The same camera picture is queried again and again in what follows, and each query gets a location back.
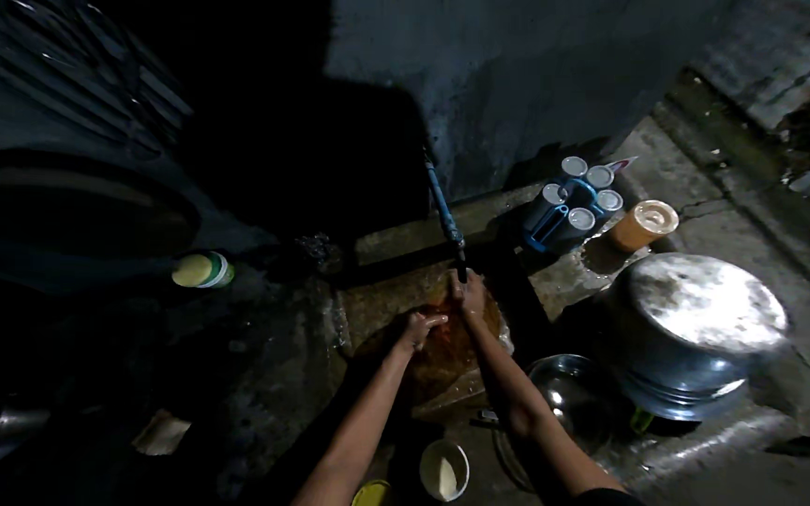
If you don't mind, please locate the orange plastic cup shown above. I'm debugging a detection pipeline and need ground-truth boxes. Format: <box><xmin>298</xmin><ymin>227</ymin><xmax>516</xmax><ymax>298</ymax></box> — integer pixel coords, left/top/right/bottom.
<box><xmin>612</xmin><ymin>200</ymin><xmax>680</xmax><ymax>254</ymax></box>

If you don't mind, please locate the shiny metal bowl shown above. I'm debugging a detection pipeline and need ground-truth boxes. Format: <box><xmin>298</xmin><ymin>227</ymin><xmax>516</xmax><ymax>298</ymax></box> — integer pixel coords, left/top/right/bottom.
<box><xmin>526</xmin><ymin>353</ymin><xmax>617</xmax><ymax>456</ymax></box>

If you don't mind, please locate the person's right hand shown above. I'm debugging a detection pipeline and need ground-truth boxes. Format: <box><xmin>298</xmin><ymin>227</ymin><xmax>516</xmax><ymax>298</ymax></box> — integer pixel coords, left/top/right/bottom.
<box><xmin>450</xmin><ymin>268</ymin><xmax>486</xmax><ymax>322</ymax></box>

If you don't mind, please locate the blue glass carrier rack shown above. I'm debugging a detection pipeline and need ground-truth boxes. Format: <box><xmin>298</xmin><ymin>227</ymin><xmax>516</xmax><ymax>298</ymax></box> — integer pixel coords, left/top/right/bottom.
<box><xmin>522</xmin><ymin>178</ymin><xmax>606</xmax><ymax>254</ymax></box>

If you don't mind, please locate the large dark round pan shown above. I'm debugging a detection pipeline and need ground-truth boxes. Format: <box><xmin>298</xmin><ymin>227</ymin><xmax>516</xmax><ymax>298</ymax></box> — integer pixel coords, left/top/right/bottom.
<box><xmin>0</xmin><ymin>149</ymin><xmax>202</xmax><ymax>260</ymax></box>

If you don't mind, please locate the shiny metal vessel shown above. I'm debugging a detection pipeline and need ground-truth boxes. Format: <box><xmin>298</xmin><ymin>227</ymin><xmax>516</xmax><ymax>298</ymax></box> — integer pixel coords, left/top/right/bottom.
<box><xmin>0</xmin><ymin>402</ymin><xmax>51</xmax><ymax>470</ymax></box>

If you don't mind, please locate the large silver metal pot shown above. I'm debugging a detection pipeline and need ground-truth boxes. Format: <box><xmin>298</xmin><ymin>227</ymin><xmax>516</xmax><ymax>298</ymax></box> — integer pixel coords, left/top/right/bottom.
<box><xmin>596</xmin><ymin>252</ymin><xmax>790</xmax><ymax>423</ymax></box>

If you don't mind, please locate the light brown flat scrap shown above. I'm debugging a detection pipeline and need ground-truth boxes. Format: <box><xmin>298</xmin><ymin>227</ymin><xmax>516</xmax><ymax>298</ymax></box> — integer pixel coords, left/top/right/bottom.
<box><xmin>131</xmin><ymin>409</ymin><xmax>192</xmax><ymax>456</ymax></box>

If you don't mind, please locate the green and white container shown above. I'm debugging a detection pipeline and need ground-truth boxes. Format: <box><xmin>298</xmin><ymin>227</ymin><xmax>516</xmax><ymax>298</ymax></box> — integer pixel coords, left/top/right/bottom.
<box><xmin>172</xmin><ymin>251</ymin><xmax>235</xmax><ymax>290</ymax></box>

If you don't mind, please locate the white round plastic tub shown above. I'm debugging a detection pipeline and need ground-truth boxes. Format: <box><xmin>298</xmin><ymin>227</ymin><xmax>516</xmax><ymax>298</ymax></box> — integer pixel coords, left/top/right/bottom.
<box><xmin>419</xmin><ymin>439</ymin><xmax>471</xmax><ymax>503</ymax></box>

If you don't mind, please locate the metal wire scrubber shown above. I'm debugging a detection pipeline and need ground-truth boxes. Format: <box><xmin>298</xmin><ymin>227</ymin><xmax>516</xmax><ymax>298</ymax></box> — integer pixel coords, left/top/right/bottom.
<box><xmin>295</xmin><ymin>232</ymin><xmax>339</xmax><ymax>264</ymax></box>

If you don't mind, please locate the person's left hand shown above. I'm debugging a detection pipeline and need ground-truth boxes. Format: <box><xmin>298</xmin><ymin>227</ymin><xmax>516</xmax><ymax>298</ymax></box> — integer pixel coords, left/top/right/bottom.
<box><xmin>398</xmin><ymin>312</ymin><xmax>449</xmax><ymax>354</ymax></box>

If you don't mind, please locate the blue water pipe with tap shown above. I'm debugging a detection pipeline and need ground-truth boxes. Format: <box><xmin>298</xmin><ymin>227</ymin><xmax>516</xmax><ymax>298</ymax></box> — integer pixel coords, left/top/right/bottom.
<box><xmin>424</xmin><ymin>146</ymin><xmax>469</xmax><ymax>285</ymax></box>

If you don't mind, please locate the round metal pan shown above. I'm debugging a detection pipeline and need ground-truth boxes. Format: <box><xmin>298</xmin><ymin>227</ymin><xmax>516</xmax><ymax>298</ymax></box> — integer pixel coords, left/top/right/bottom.
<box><xmin>470</xmin><ymin>409</ymin><xmax>538</xmax><ymax>495</ymax></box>

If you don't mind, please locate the person's left forearm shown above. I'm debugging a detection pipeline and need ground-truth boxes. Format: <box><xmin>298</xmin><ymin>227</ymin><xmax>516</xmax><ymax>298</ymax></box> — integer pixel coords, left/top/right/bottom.
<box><xmin>291</xmin><ymin>340</ymin><xmax>414</xmax><ymax>506</ymax></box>

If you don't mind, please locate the person's right forearm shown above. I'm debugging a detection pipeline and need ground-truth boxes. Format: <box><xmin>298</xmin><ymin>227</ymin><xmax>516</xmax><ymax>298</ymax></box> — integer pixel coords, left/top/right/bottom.
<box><xmin>464</xmin><ymin>312</ymin><xmax>648</xmax><ymax>506</ymax></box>

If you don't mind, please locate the yellow round container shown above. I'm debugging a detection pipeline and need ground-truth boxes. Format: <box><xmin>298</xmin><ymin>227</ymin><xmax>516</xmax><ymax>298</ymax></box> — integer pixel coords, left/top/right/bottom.
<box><xmin>352</xmin><ymin>480</ymin><xmax>392</xmax><ymax>506</ymax></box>

